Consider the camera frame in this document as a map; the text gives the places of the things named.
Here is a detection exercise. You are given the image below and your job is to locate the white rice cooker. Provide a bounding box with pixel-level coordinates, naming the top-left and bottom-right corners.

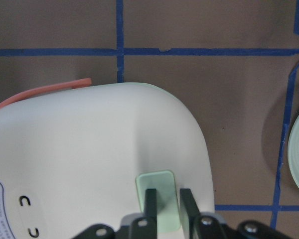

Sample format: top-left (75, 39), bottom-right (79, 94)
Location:
top-left (0, 83), bottom-right (214, 239)

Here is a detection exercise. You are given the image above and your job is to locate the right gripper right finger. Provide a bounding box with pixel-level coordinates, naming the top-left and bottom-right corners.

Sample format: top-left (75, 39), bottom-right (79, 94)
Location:
top-left (179, 188), bottom-right (290, 239)

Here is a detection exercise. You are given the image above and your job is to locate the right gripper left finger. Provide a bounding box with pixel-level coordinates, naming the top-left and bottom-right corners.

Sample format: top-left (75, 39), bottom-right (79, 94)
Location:
top-left (76, 189), bottom-right (157, 239)

